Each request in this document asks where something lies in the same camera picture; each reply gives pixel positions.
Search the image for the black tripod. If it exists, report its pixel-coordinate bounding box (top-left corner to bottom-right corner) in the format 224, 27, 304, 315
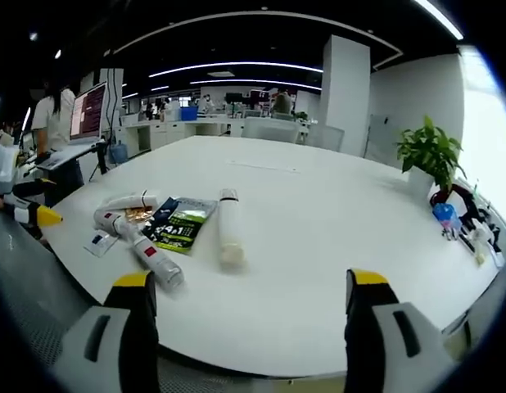
88, 142, 111, 183

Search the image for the dark red round pot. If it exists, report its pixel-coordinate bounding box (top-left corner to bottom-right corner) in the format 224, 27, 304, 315
428, 183, 470, 210

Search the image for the dark green skincare packet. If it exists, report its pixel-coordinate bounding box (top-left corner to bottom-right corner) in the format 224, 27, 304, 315
141, 196, 219, 257

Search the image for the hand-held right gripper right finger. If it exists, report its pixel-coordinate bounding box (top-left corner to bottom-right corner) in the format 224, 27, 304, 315
344, 268, 459, 393

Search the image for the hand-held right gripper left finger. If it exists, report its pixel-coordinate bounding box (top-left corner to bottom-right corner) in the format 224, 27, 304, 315
51, 269, 160, 393

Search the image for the black desk clutter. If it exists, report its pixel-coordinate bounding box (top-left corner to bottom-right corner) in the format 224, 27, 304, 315
440, 192, 506, 267

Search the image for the blue cap bottle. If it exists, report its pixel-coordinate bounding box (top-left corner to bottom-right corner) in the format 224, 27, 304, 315
431, 201, 459, 231

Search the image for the white standing desk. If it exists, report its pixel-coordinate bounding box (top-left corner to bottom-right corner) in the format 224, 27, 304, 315
34, 138, 107, 172

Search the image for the blue water jug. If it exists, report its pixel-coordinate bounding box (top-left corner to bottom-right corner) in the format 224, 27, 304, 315
108, 140, 129, 165

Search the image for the gold skincare sachet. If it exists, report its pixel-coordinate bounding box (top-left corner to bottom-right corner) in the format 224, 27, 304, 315
122, 206, 155, 223

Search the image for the computer monitor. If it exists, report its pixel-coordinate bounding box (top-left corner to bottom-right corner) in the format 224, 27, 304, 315
68, 80, 109, 144

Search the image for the white plant pot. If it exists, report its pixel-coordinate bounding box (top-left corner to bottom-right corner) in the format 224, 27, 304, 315
407, 166, 436, 201

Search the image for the white square pillar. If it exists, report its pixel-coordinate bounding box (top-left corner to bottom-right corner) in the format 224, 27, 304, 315
319, 34, 372, 159

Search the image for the clear-capped red label skincare bottle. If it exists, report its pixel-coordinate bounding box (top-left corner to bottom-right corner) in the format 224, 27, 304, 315
129, 232, 185, 292

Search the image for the tall white skincare bottle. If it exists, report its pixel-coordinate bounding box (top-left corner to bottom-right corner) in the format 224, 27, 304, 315
217, 187, 249, 272

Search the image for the white blue label skincare sachet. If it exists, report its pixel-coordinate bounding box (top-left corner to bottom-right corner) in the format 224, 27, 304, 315
82, 229, 120, 258

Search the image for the short red label skincare bottle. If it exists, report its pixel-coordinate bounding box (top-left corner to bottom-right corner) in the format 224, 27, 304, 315
93, 207, 135, 239

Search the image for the green potted plant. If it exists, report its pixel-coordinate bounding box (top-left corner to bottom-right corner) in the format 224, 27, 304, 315
395, 115, 468, 198

